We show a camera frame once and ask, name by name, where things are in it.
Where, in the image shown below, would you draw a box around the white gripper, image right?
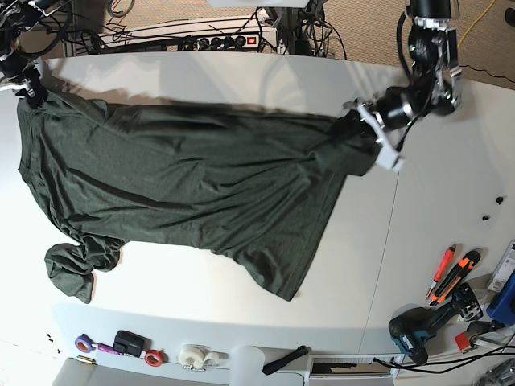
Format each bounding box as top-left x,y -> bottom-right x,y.
330,100 -> 404,172

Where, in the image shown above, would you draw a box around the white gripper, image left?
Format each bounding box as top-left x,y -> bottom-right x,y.
1,60 -> 48,109

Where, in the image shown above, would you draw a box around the dark green t-shirt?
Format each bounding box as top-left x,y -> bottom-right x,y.
17,92 -> 379,303

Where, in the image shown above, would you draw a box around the orange black utility knife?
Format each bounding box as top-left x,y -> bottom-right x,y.
429,250 -> 481,307

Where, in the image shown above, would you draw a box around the blue box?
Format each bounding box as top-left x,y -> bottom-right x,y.
487,273 -> 515,326

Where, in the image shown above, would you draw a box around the red square tag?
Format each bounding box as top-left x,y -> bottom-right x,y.
454,331 -> 472,351

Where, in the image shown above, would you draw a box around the purple tape roll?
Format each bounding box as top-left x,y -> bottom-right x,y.
75,334 -> 94,353

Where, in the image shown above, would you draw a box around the white plastic cup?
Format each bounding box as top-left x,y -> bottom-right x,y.
229,346 -> 266,386

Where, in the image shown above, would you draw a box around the red tape roll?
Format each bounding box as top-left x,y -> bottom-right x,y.
144,350 -> 165,368

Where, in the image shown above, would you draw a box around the black power strip red switch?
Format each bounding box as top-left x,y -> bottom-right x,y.
176,35 -> 259,51

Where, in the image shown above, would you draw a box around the yellow cable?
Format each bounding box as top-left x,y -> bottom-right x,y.
458,0 -> 498,47

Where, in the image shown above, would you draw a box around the teal black cordless drill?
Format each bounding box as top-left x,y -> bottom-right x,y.
388,282 -> 484,366

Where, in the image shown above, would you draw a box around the black action camera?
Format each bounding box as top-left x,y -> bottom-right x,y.
113,330 -> 145,358

